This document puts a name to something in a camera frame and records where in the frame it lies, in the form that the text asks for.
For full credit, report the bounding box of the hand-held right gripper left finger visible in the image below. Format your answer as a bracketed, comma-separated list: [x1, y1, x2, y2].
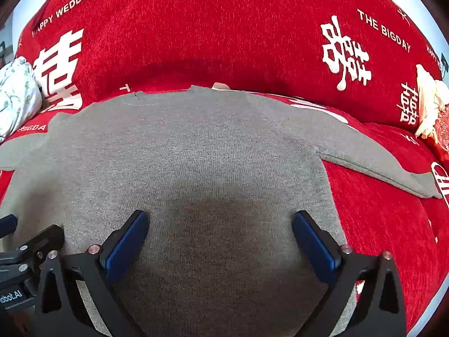
[34, 210, 150, 337]

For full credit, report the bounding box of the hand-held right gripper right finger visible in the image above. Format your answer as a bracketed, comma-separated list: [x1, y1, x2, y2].
[292, 211, 407, 337]

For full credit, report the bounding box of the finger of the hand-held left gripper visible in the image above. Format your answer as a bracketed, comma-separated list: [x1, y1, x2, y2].
[0, 214, 18, 240]
[0, 224, 65, 279]

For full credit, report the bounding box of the grey knit sweater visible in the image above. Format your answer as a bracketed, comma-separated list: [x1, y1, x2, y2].
[0, 86, 443, 337]

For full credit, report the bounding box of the white floral cloth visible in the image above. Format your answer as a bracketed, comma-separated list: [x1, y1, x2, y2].
[0, 56, 43, 143]

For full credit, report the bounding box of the cream and red cushion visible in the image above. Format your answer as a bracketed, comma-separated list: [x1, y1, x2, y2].
[414, 64, 449, 164]

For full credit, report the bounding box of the red printed sofa cover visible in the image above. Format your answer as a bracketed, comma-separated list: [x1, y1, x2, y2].
[0, 0, 449, 337]

